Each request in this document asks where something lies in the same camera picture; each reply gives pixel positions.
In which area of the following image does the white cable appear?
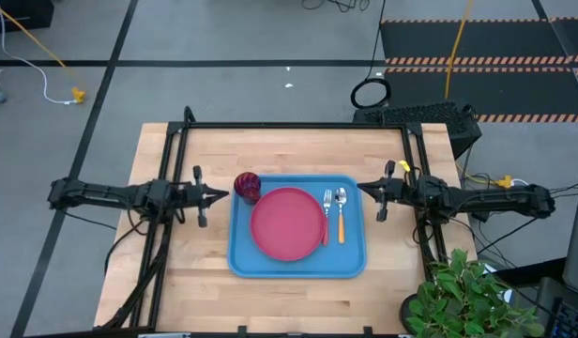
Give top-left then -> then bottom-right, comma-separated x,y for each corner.
0,0 -> 77,106

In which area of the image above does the black box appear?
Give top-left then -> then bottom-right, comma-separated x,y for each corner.
0,0 -> 54,35

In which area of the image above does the red translucent ribbed cup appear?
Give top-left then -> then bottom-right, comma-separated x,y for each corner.
233,171 -> 263,206

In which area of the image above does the black cable bundle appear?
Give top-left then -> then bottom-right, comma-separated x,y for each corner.
301,0 -> 371,14

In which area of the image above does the blue plastic tray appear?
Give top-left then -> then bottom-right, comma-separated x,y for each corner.
226,174 -> 368,280

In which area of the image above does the red-handled metal fork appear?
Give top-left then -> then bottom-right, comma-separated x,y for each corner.
321,189 -> 334,247

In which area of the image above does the black plant pot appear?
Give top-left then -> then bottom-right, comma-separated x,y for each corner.
399,293 -> 427,337

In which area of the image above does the black hazard-striped floor mat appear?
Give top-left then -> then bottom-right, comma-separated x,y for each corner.
380,17 -> 578,124

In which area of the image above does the yellow extension cable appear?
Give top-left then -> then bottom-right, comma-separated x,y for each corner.
0,0 -> 87,105
456,161 -> 514,190
444,0 -> 475,100

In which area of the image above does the green leafy plant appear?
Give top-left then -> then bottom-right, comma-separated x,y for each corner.
405,248 -> 546,338

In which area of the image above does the right arm's black gripper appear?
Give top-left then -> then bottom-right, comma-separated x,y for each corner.
357,160 -> 416,223

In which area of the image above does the black keyboard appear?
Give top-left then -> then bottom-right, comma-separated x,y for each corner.
549,300 -> 578,338

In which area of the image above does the black aluminium table frame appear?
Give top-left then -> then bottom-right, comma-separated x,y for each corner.
100,105 -> 454,338

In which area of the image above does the left arm's black gripper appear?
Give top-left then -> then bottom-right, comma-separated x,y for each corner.
175,164 -> 230,229

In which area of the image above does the black coiled cable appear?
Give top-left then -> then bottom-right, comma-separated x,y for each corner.
349,0 -> 392,110

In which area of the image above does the black perforated computer tower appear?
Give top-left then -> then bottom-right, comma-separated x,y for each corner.
353,100 -> 483,160

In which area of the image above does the yellow-handled metal spoon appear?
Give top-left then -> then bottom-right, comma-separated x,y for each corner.
334,187 -> 349,245

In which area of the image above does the pink round plate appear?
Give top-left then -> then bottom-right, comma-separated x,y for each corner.
250,187 -> 326,262

